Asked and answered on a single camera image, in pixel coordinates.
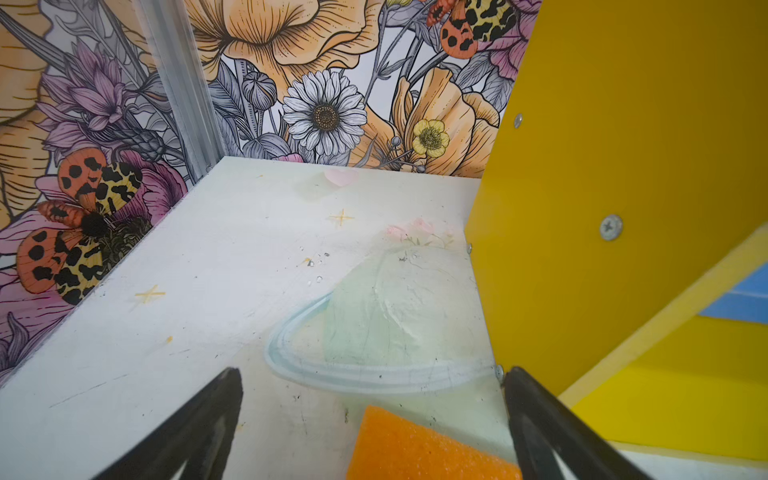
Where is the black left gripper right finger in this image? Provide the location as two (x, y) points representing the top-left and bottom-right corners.
(502, 367), (648, 479)

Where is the aluminium corner post left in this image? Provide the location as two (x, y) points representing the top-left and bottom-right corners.
(134, 0), (226, 184)

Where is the orange sponge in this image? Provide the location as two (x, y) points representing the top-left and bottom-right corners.
(346, 406), (522, 480)

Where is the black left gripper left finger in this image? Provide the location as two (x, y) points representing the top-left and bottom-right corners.
(96, 367), (243, 479)

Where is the yellow wooden shelf unit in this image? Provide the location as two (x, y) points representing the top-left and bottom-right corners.
(466, 1), (767, 462)

